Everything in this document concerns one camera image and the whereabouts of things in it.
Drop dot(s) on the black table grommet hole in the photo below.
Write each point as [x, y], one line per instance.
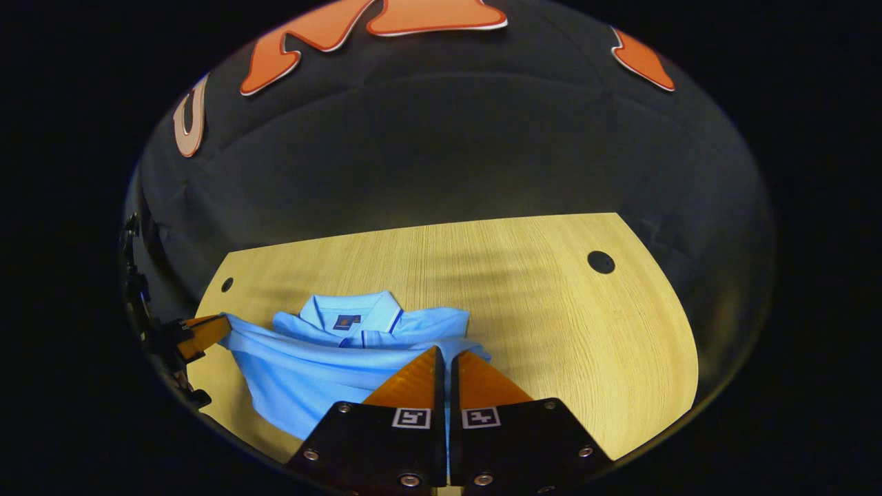
[227, 284]
[601, 262]

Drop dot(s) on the light blue T-shirt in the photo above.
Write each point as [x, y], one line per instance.
[310, 375]

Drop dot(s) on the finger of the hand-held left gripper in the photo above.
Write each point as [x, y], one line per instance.
[205, 333]

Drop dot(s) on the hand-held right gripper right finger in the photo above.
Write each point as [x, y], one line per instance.
[517, 448]

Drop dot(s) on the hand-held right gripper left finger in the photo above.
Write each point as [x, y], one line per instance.
[386, 448]

